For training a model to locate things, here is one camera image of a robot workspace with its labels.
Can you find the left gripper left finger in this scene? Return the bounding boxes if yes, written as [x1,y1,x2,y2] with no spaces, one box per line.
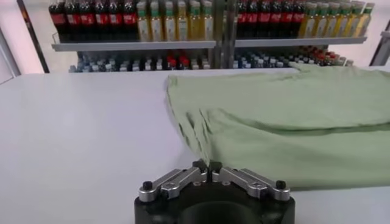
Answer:
[138,158,210,203]

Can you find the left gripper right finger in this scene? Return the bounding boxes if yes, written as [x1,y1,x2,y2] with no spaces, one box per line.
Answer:
[209,160,291,202]

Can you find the green polo shirt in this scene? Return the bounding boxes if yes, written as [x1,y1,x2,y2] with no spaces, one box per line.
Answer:
[166,62,390,191]

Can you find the cola bottle red cap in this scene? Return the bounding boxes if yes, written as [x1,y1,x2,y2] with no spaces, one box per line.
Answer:
[291,0,303,38]
[281,0,293,38]
[122,0,138,41]
[94,0,110,42]
[165,54,177,71]
[270,0,283,39]
[258,0,271,39]
[79,0,96,42]
[108,0,124,42]
[247,0,260,39]
[313,50,325,65]
[236,0,249,39]
[65,0,82,42]
[178,54,191,71]
[324,50,335,66]
[48,0,66,42]

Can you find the grey metal beverage shelf unit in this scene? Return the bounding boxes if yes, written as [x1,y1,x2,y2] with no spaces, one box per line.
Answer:
[48,0,221,74]
[222,0,376,70]

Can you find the black frame pole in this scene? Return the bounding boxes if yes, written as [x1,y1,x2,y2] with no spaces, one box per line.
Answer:
[16,0,51,74]

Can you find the grey window frame bar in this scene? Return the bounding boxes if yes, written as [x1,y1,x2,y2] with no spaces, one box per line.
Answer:
[0,26,22,85]

